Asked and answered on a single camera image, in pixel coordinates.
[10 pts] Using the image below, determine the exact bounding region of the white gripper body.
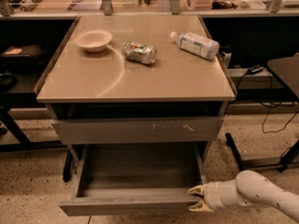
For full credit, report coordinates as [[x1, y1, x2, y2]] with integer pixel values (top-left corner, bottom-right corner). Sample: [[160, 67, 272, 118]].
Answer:
[[204, 180, 247, 211]]

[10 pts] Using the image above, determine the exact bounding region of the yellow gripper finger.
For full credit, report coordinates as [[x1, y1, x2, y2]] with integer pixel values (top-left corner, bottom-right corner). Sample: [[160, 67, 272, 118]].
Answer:
[[188, 201, 213, 213], [188, 185, 206, 196]]

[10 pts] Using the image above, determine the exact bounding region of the grey drawer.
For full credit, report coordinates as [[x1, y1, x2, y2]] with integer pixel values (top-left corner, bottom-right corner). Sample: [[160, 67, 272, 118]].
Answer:
[[52, 117, 223, 145], [60, 142, 205, 217]]

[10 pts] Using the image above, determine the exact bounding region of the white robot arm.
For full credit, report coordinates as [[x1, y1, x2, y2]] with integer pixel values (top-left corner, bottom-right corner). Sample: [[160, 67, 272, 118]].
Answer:
[[188, 170, 299, 222]]

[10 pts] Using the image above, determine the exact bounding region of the grey top drawer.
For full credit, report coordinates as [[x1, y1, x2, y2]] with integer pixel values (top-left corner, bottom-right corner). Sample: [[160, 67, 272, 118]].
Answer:
[[52, 117, 223, 145]]

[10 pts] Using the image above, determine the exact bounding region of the grey drawer cabinet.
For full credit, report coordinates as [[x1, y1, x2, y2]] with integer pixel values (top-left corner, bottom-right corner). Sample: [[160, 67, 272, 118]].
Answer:
[[36, 14, 235, 155]]

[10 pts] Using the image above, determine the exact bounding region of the black metal stand leg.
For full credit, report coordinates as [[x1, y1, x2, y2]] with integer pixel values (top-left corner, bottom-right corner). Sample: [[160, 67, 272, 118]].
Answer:
[[225, 133, 299, 173]]

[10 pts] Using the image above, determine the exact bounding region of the black power adapter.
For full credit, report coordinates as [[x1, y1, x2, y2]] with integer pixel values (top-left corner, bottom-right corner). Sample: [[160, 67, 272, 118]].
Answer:
[[247, 64, 263, 75]]

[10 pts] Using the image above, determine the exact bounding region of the small white bottle black cap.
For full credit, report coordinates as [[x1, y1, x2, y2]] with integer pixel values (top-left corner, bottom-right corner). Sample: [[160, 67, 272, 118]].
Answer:
[[221, 46, 232, 67]]

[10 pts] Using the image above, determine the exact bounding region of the dark round side table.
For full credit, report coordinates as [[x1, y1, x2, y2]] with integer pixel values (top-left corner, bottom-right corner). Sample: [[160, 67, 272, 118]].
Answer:
[[267, 56, 299, 98]]

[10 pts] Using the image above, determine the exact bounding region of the clear plastic water bottle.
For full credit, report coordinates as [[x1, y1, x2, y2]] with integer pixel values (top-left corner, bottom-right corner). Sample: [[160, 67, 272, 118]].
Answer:
[[170, 32, 220, 60]]

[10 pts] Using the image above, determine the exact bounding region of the crushed silver soda can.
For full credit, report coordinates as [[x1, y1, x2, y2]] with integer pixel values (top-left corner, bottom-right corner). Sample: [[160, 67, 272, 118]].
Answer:
[[122, 41, 157, 65]]

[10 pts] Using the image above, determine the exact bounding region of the black left table leg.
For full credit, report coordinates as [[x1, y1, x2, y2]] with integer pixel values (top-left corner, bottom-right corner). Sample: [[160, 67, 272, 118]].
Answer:
[[0, 107, 64, 152]]

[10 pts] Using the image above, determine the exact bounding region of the white paper bowl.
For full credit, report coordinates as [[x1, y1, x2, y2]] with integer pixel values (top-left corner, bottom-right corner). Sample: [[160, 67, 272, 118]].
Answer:
[[75, 29, 113, 53]]

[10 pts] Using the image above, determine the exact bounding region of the black cable right side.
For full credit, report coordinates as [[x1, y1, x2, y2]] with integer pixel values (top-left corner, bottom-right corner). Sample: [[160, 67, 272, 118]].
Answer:
[[235, 68, 299, 134]]

